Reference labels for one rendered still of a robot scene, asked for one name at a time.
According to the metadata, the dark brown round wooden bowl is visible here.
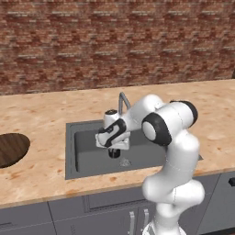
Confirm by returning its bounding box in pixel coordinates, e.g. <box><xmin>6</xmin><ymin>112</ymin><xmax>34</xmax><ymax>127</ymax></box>
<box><xmin>0</xmin><ymin>132</ymin><xmax>31</xmax><ymax>169</ymax></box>

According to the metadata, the grey dishwasher front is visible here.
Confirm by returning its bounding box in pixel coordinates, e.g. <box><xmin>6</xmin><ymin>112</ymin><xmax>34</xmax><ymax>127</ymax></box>
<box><xmin>196</xmin><ymin>170</ymin><xmax>235</xmax><ymax>235</ymax></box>

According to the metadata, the grey sink basin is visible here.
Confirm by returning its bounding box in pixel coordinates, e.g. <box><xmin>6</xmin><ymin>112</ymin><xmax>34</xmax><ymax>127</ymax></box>
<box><xmin>64</xmin><ymin>119</ymin><xmax>204</xmax><ymax>181</ymax></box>

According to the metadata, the grey cupboard door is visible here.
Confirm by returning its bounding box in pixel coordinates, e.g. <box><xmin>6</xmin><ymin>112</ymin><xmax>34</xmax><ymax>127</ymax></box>
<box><xmin>52</xmin><ymin>207</ymin><xmax>140</xmax><ymax>235</ymax></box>
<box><xmin>137</xmin><ymin>204</ymin><xmax>161</xmax><ymax>235</ymax></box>

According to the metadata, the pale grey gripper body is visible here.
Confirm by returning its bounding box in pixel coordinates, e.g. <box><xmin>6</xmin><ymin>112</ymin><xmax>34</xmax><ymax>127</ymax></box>
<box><xmin>95</xmin><ymin>133</ymin><xmax>131</xmax><ymax>151</ymax></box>

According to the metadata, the grey drawer front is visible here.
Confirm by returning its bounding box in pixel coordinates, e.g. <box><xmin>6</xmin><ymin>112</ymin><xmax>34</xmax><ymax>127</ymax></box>
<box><xmin>0</xmin><ymin>201</ymin><xmax>57</xmax><ymax>235</ymax></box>

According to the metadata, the grey panel under sink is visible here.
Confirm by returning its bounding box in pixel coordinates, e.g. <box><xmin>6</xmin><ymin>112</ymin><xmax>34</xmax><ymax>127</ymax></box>
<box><xmin>82</xmin><ymin>192</ymin><xmax>149</xmax><ymax>214</ymax></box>

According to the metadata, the silver cupboard door handle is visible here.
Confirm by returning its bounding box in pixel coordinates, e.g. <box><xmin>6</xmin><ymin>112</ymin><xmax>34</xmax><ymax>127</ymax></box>
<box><xmin>129</xmin><ymin>210</ymin><xmax>136</xmax><ymax>235</ymax></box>
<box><xmin>142</xmin><ymin>208</ymin><xmax>150</xmax><ymax>231</ymax></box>

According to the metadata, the grey sink tap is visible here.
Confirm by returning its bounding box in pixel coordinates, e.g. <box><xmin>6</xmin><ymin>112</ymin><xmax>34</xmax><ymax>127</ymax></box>
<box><xmin>117</xmin><ymin>91</ymin><xmax>133</xmax><ymax>114</ymax></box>

